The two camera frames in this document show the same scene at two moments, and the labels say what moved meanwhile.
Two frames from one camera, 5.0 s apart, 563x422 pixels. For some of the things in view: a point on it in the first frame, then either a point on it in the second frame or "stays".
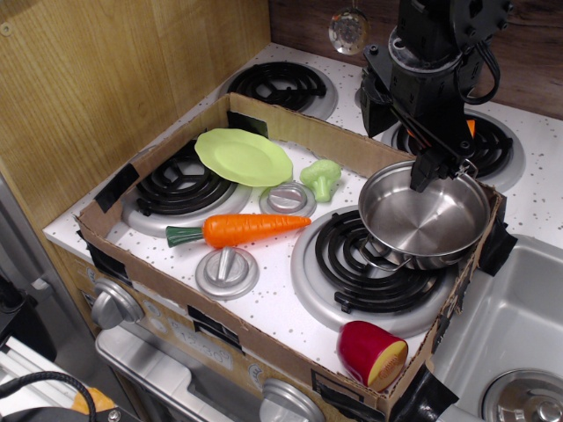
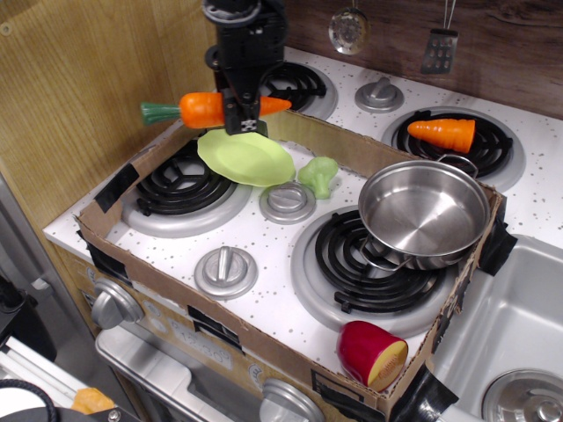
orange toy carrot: [227, 230] → [205, 110]
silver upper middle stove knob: [295, 199] stays
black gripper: [429, 105] → [242, 56]
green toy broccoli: [320, 175] stays
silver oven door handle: [165, 376] stays
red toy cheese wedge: [372, 355] stays
